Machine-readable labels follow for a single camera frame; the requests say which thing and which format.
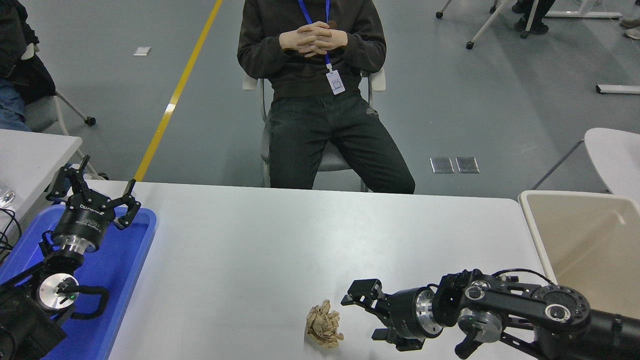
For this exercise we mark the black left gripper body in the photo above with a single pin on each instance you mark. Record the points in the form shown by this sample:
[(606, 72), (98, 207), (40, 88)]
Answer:
[(82, 222)]

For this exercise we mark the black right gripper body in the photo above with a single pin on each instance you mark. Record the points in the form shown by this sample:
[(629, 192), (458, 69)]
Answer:
[(402, 315)]

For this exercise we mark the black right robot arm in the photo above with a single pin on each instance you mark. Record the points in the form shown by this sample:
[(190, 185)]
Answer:
[(560, 310)]

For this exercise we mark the person's right hand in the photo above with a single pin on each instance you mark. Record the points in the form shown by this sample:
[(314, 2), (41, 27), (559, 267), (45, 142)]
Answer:
[(292, 40)]

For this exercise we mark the person's left hand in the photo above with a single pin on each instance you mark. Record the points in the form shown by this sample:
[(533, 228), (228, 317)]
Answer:
[(336, 40)]

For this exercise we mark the white side table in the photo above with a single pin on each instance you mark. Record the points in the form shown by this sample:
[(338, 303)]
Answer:
[(30, 160)]

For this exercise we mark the crumpled tan paper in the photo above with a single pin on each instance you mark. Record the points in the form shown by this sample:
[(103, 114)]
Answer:
[(324, 325)]

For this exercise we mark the clear glass object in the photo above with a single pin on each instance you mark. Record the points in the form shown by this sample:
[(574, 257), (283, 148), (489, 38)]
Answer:
[(6, 199)]

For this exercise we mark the blue plastic tray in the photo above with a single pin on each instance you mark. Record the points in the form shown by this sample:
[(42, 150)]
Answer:
[(120, 280)]

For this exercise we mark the person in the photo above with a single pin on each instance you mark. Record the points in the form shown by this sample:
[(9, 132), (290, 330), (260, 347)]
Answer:
[(532, 20), (20, 75), (310, 125), (634, 33)]

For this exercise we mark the grey chair with white back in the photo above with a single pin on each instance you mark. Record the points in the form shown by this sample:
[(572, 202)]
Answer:
[(332, 160)]

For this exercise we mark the metal floor plate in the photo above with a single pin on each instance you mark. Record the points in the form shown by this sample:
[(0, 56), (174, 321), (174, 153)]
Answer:
[(467, 164), (442, 165)]

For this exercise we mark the large pale bin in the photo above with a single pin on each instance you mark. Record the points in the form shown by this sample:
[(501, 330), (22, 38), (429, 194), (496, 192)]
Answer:
[(575, 225)]

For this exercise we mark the white round table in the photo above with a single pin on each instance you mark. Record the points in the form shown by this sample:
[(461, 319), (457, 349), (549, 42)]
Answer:
[(615, 155)]

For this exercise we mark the white rolling chair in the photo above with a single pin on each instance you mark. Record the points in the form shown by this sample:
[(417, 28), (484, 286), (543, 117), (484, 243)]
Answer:
[(487, 25)]

